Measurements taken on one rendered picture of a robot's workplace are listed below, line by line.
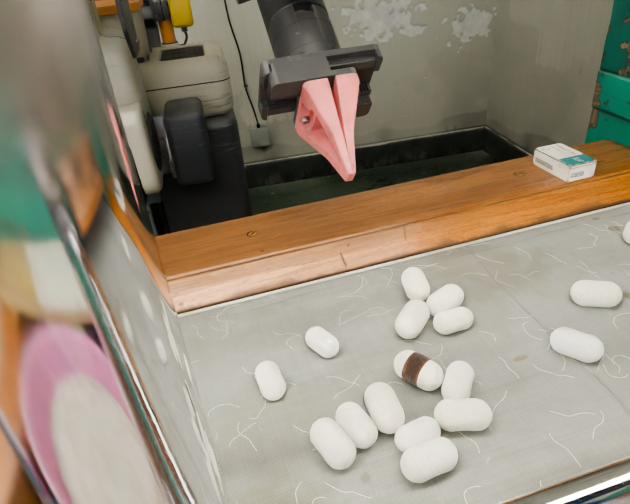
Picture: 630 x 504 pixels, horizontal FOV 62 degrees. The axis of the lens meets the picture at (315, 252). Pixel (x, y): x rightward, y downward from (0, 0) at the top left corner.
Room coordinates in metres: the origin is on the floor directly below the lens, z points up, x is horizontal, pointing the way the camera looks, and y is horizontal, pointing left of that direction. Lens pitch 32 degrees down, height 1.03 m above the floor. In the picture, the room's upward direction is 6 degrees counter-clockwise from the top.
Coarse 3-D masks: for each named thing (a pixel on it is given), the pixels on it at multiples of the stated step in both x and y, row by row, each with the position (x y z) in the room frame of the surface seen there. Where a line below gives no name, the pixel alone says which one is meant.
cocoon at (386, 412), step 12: (372, 384) 0.25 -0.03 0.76; (384, 384) 0.25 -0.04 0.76; (372, 396) 0.24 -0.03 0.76; (384, 396) 0.24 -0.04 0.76; (396, 396) 0.24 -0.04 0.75; (372, 408) 0.23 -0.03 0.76; (384, 408) 0.23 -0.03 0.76; (396, 408) 0.23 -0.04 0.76; (372, 420) 0.23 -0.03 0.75; (384, 420) 0.22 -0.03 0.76; (396, 420) 0.22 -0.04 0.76; (384, 432) 0.22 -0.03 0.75
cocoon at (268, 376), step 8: (256, 368) 0.28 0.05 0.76; (264, 368) 0.28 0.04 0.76; (272, 368) 0.28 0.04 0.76; (256, 376) 0.28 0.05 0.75; (264, 376) 0.27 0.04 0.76; (272, 376) 0.27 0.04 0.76; (280, 376) 0.27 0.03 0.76; (264, 384) 0.27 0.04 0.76; (272, 384) 0.26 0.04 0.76; (280, 384) 0.26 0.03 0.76; (264, 392) 0.26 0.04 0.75; (272, 392) 0.26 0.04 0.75; (280, 392) 0.26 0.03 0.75; (272, 400) 0.26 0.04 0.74
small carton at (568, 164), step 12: (552, 144) 0.57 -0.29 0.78; (540, 156) 0.56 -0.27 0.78; (552, 156) 0.54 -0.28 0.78; (564, 156) 0.54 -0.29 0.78; (576, 156) 0.53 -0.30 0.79; (588, 156) 0.53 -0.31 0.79; (552, 168) 0.54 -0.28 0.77; (564, 168) 0.52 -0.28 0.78; (576, 168) 0.51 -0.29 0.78; (588, 168) 0.52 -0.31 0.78; (564, 180) 0.52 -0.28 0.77
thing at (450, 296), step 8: (440, 288) 0.35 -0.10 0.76; (448, 288) 0.35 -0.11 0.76; (456, 288) 0.35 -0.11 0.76; (432, 296) 0.34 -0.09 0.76; (440, 296) 0.34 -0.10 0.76; (448, 296) 0.34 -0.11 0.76; (456, 296) 0.34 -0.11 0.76; (432, 304) 0.34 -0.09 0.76; (440, 304) 0.33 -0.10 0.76; (448, 304) 0.33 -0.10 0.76; (456, 304) 0.34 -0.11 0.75; (432, 312) 0.33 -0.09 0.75
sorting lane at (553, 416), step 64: (448, 256) 0.43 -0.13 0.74; (512, 256) 0.42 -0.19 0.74; (576, 256) 0.41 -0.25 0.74; (192, 320) 0.37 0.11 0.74; (256, 320) 0.36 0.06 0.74; (320, 320) 0.35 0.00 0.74; (384, 320) 0.34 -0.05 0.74; (512, 320) 0.33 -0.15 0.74; (576, 320) 0.32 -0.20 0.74; (256, 384) 0.28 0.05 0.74; (320, 384) 0.28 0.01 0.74; (512, 384) 0.26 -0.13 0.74; (576, 384) 0.25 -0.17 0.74; (256, 448) 0.23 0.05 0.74; (384, 448) 0.22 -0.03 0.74; (512, 448) 0.21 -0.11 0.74; (576, 448) 0.20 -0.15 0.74
